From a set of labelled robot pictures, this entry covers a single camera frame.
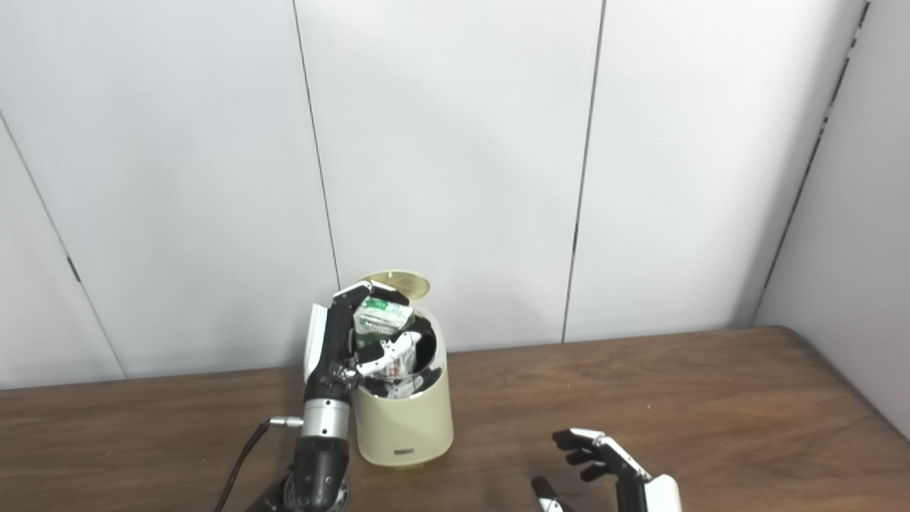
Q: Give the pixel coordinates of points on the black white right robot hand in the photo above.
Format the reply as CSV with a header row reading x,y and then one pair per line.
x,y
654,498

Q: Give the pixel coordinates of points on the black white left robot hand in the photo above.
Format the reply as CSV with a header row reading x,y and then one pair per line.
x,y
330,348

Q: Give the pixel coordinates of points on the green white milk carton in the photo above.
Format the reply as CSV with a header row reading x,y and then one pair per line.
x,y
380,320

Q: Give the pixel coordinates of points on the cream round bin lid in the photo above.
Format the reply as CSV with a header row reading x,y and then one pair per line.
x,y
409,283

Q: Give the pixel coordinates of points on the cream-colored cylindrical bin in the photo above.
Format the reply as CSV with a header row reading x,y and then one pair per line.
x,y
405,427

